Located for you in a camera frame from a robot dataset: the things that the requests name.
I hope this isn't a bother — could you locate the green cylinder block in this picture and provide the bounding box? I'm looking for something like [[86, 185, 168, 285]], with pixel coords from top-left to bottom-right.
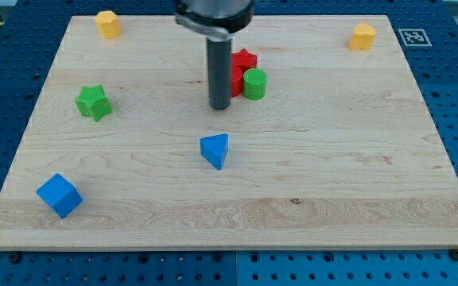
[[243, 68, 267, 100]]

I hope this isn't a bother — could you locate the red cylinder block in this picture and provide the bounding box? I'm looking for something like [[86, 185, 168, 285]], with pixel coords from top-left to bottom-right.
[[231, 65, 243, 97]]

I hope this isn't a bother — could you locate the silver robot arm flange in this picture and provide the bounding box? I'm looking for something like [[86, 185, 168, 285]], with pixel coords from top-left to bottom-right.
[[173, 0, 254, 41]]

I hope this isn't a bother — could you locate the yellow heart block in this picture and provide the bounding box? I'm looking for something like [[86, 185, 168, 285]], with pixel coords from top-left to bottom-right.
[[348, 23, 377, 50]]

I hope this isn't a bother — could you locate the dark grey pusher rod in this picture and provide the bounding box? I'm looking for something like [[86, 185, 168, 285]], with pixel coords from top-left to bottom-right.
[[206, 39, 231, 110]]

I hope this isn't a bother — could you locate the green star block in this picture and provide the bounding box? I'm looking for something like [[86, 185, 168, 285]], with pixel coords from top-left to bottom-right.
[[75, 85, 113, 122]]

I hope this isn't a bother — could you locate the blue cube block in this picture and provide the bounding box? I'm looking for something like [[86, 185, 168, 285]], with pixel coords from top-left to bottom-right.
[[37, 173, 83, 218]]

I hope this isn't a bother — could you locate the red star block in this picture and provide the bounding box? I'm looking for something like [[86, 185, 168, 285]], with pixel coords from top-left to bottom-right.
[[231, 48, 258, 72]]

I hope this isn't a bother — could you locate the blue triangle block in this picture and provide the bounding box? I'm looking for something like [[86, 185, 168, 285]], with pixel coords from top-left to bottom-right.
[[200, 133, 229, 170]]

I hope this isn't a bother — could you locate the white fiducial marker tag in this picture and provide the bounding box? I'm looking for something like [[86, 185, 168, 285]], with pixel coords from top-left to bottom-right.
[[398, 28, 432, 47]]

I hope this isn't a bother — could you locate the light wooden board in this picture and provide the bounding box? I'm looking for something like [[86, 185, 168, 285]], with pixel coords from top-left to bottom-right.
[[0, 15, 458, 251]]

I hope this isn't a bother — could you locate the yellow hexagon block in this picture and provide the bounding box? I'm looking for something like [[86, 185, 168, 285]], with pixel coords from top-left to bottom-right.
[[95, 10, 121, 39]]

